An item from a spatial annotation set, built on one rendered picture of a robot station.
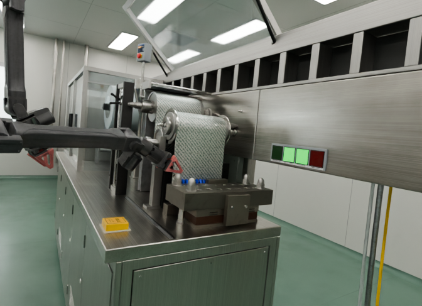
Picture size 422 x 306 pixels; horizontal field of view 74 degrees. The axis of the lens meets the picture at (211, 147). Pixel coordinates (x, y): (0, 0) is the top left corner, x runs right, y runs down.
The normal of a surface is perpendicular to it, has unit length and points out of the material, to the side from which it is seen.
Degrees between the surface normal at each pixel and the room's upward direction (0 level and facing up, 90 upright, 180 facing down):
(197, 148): 90
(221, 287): 90
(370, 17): 90
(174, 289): 90
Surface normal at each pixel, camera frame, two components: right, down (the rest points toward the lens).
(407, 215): -0.85, -0.05
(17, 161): 0.52, 0.09
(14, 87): 0.71, -0.11
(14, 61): 0.72, 0.11
